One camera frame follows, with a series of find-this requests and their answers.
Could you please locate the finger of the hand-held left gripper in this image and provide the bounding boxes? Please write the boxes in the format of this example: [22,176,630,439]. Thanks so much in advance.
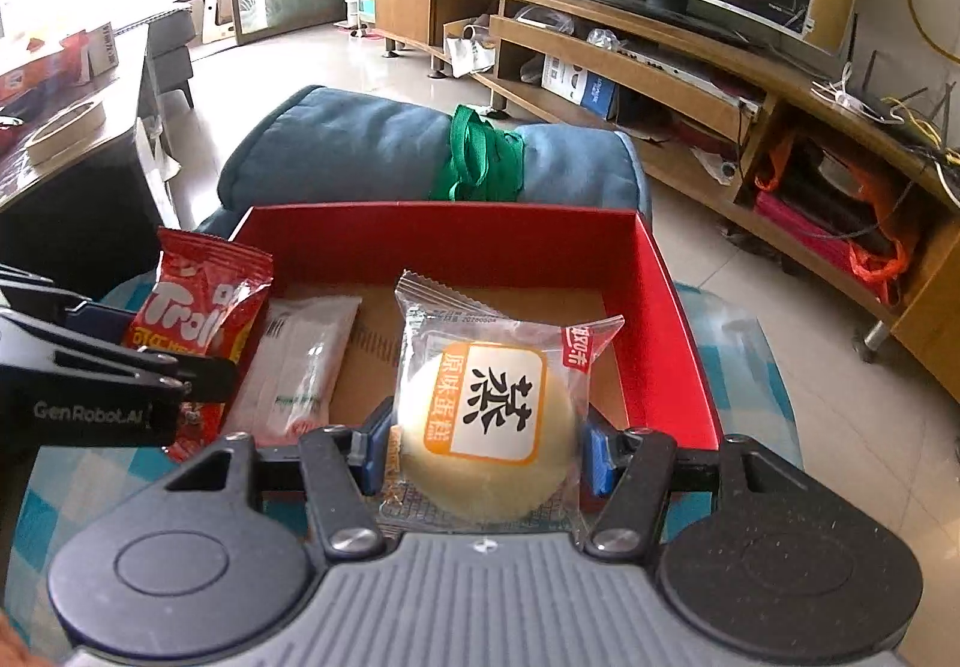
[0,265,140,347]
[0,309,241,407]

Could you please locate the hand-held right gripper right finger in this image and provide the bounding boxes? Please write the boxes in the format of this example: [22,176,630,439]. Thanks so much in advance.
[581,408,807,559]

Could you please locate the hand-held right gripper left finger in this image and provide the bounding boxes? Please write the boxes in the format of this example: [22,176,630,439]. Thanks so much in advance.
[161,398,398,559]

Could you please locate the red gummy snack packet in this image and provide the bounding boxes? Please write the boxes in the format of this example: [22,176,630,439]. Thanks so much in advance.
[156,226,275,465]

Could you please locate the clear packet with round cake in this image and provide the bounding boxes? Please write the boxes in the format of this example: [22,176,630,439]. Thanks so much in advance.
[379,269,627,537]

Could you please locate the red cardboard box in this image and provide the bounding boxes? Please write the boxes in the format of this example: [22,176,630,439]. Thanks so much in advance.
[223,205,725,459]

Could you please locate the clear white snack packet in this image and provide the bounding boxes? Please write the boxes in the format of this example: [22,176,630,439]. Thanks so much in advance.
[223,295,365,447]

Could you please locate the dark coffee table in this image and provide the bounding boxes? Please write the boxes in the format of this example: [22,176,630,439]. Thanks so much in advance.
[0,25,182,297]

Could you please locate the blue white checked cloth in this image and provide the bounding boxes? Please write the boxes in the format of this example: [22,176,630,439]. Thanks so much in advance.
[11,273,808,612]

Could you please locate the roll of tape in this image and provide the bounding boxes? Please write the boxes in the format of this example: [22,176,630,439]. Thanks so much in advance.
[25,100,107,167]

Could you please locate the red boxes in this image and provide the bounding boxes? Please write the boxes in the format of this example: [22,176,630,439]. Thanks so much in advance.
[0,29,100,107]

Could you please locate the grey stool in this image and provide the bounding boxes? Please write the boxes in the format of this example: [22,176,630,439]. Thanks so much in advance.
[145,7,197,110]

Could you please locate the green fabric bag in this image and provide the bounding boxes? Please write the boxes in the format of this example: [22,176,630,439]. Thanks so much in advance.
[429,104,527,204]

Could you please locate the pink bag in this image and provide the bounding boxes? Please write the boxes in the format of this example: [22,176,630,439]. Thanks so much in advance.
[753,190,865,275]

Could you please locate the orange plastic bag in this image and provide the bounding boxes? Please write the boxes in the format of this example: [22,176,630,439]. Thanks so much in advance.
[753,133,920,308]

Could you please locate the blue and white box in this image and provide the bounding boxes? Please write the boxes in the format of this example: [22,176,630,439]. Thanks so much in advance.
[540,52,620,121]

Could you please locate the wooden television stand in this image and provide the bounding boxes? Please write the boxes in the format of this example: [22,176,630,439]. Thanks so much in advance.
[373,0,960,405]

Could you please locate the white paper bag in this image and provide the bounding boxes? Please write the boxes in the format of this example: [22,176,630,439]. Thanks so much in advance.
[442,17,500,80]

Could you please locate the white router with antennas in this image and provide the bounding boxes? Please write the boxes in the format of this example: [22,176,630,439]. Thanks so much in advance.
[813,14,960,129]

